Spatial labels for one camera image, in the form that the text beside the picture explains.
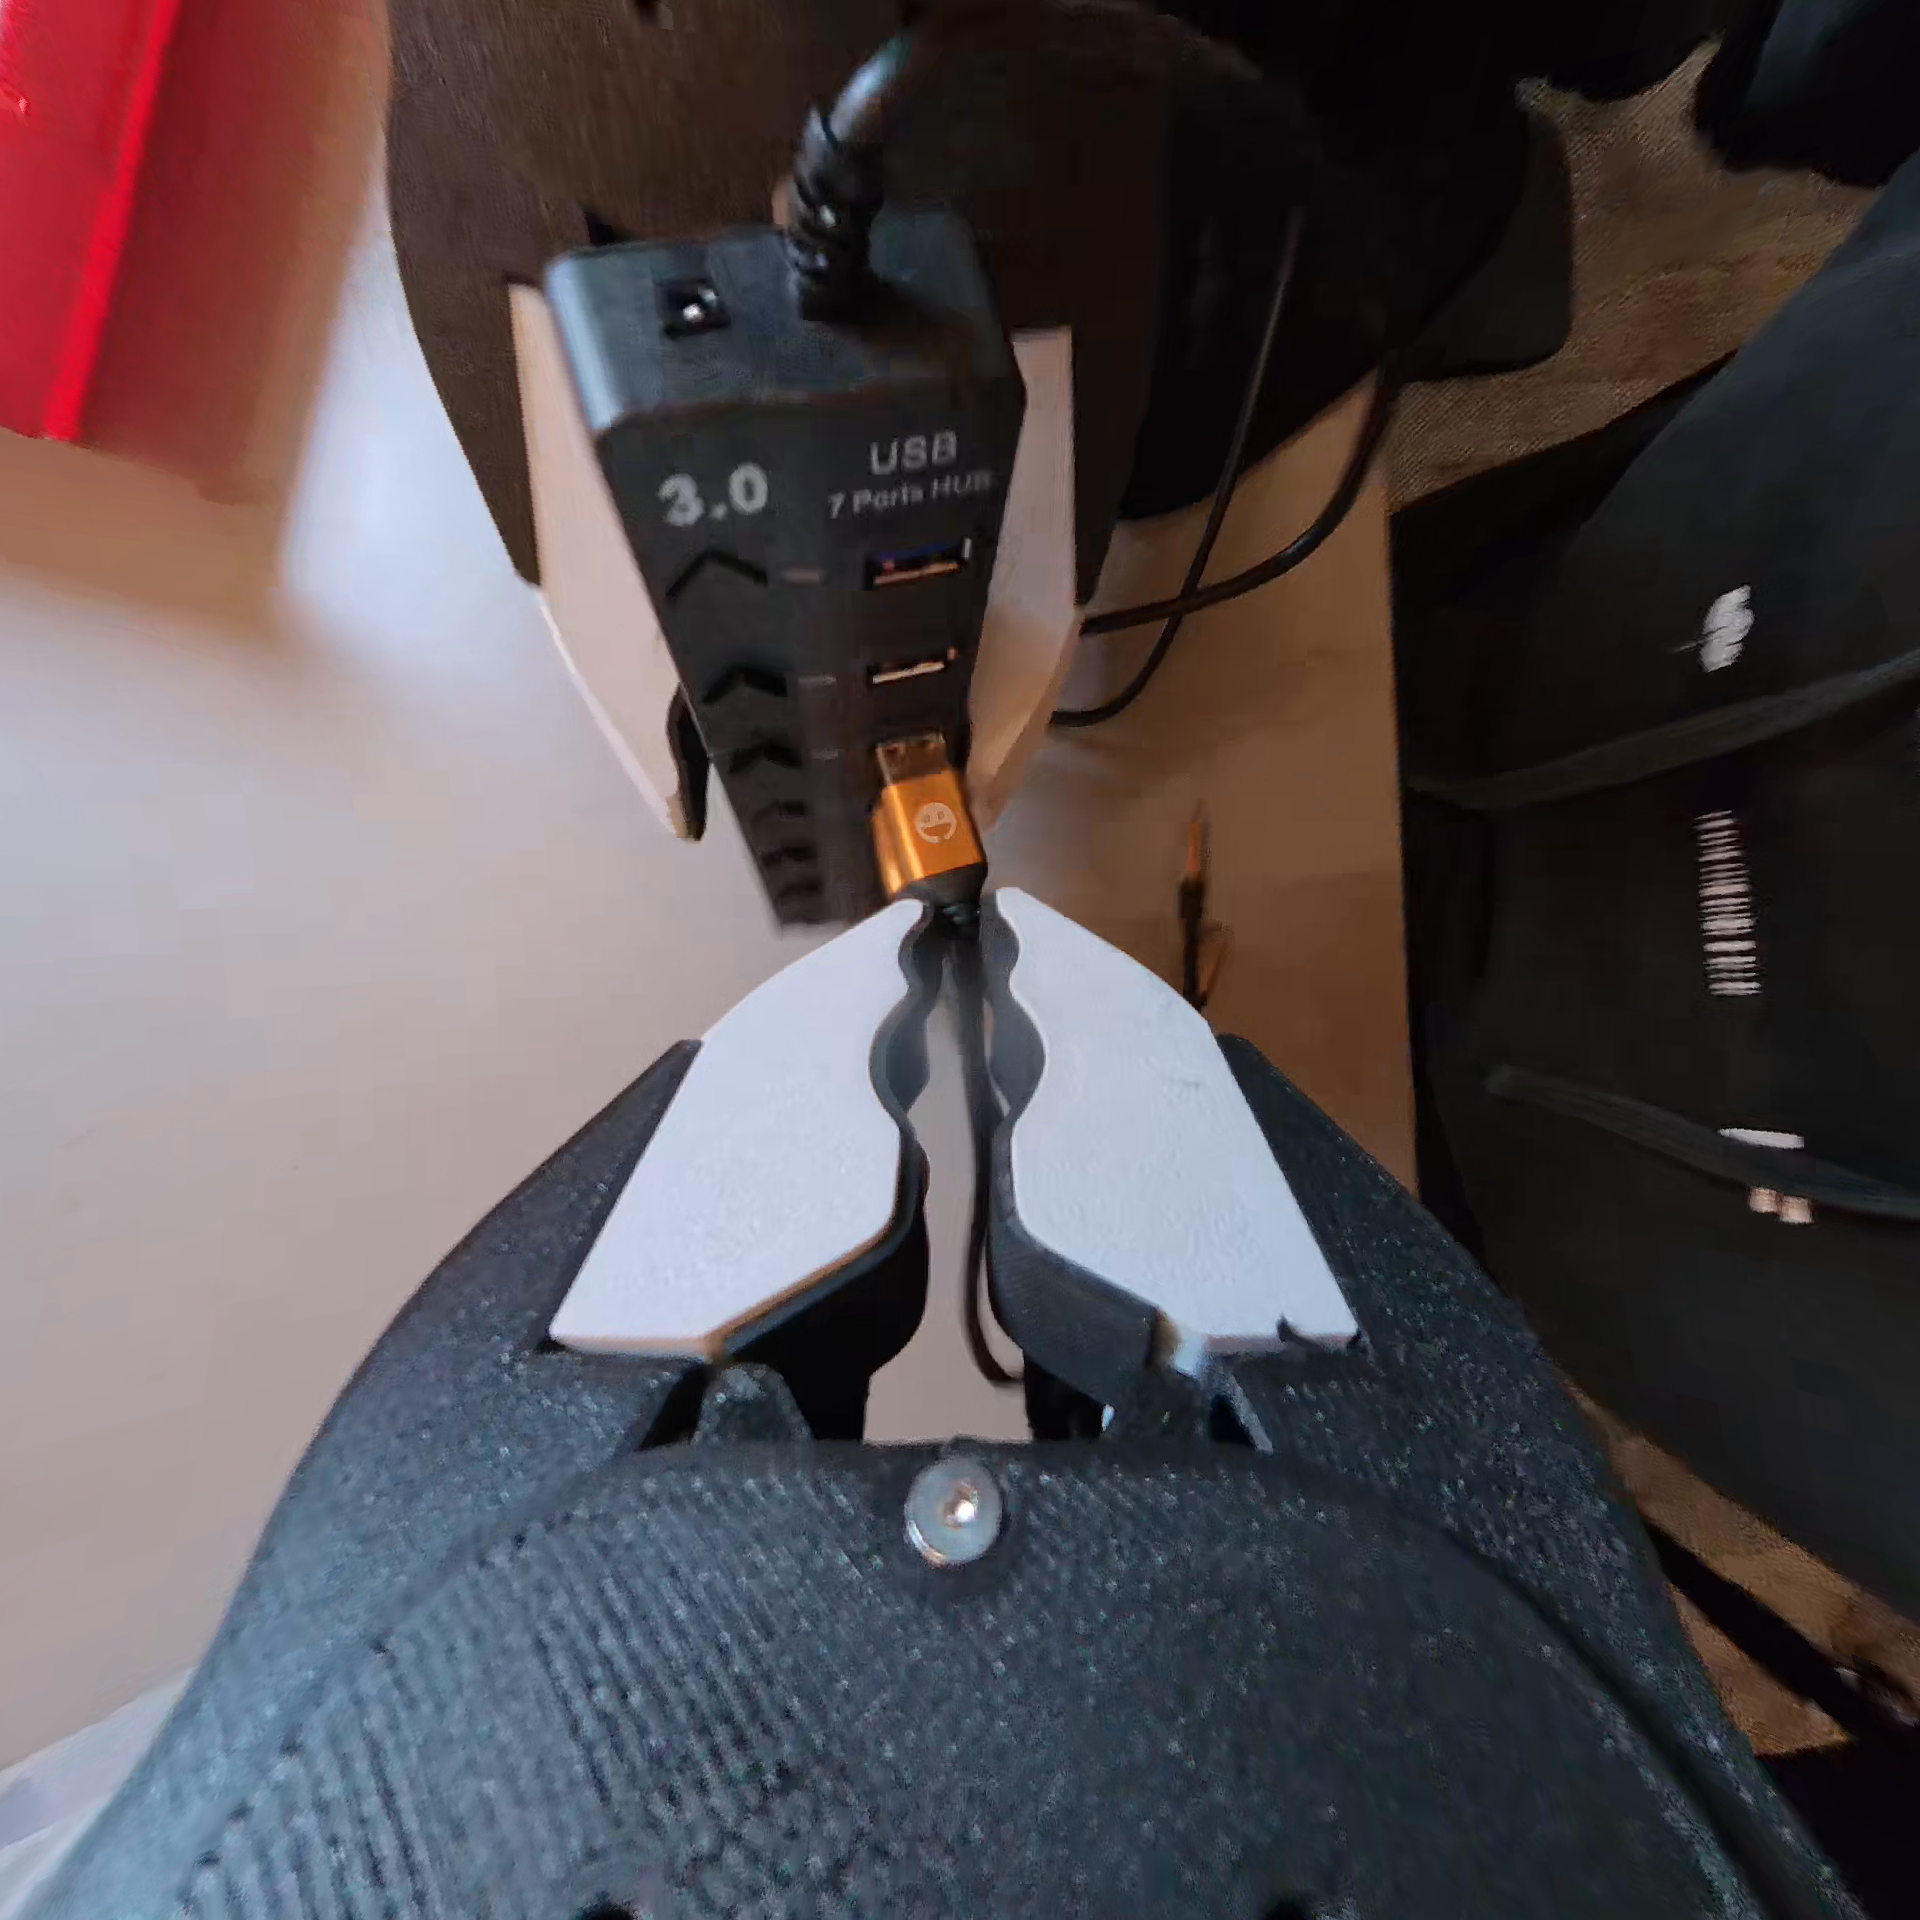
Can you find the black usb hub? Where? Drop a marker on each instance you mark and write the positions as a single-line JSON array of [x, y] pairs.
[[781, 598]]

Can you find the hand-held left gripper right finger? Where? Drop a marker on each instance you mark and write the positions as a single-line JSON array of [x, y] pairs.
[[1154, 1171]]

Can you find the red plastic bin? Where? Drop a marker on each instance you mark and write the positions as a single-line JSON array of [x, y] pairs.
[[90, 225]]

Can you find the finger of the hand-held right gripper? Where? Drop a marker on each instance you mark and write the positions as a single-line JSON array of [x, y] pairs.
[[585, 570], [1042, 570]]

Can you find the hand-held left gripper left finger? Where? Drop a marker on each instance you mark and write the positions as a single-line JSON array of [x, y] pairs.
[[751, 1171]]

